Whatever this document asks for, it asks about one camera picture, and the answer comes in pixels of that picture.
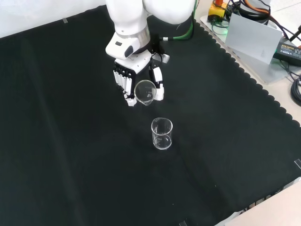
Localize grey metal base plate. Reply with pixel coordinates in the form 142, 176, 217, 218
199, 13, 301, 84

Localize pale board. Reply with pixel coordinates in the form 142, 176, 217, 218
225, 12, 284, 65

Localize black bench cloth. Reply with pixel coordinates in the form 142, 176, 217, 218
0, 4, 301, 226

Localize yellow stop button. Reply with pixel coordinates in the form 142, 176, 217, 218
207, 0, 229, 22

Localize black cable bundle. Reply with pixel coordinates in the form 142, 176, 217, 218
290, 79, 301, 106

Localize black power adapter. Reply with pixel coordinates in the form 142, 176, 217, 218
272, 40, 301, 67

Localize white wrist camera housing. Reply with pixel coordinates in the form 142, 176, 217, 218
105, 32, 151, 61

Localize large clear glass beaker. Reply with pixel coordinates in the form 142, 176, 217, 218
150, 117, 174, 151

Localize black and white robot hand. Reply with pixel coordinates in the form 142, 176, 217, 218
112, 33, 171, 108

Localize green cable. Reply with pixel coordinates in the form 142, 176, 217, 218
160, 0, 198, 41

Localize small clear glass beaker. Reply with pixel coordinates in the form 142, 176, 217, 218
134, 80, 157, 106

